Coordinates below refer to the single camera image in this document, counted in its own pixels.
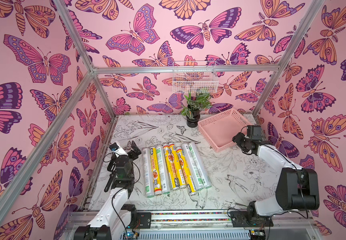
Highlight pink plastic basket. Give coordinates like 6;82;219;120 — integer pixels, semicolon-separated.
198;108;253;153

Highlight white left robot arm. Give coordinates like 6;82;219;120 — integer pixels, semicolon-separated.
73;141;142;240

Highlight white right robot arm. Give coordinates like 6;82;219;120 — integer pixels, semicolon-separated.
232;132;320;220

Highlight yellow red wrap roll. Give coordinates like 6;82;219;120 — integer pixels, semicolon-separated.
150;147;163;196

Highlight potted green plant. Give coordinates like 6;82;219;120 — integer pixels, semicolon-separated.
180;92;212;128

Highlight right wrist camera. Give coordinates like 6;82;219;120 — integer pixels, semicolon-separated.
246;125;264;141

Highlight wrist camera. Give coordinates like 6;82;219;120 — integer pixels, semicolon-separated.
246;125;264;141
109;142;128;157

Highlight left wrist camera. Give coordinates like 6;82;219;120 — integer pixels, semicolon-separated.
109;142;128;157

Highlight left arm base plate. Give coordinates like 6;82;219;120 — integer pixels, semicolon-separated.
126;212;152;230

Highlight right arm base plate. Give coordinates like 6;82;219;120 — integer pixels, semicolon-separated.
227;209;274;228

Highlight aluminium frame rail base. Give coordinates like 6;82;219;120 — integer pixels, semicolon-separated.
61;210;323;240

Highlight white wire wall basket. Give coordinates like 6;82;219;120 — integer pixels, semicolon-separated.
172;61;219;94

